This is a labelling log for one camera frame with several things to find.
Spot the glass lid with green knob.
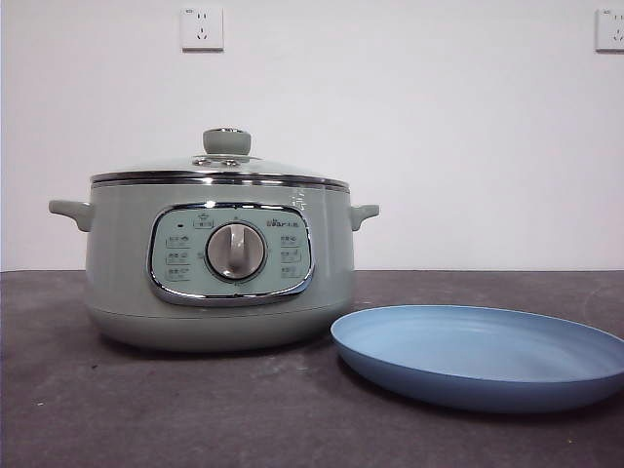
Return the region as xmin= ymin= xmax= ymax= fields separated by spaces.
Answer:
xmin=90 ymin=127 xmax=352 ymax=189

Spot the pale green electric steamer pot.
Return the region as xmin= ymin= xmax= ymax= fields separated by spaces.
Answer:
xmin=47 ymin=180 xmax=380 ymax=354

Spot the blue round plate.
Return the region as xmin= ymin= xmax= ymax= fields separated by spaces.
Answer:
xmin=330 ymin=304 xmax=624 ymax=415

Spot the white wall socket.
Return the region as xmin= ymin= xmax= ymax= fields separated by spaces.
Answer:
xmin=594 ymin=8 xmax=624 ymax=55
xmin=181 ymin=6 xmax=226 ymax=54

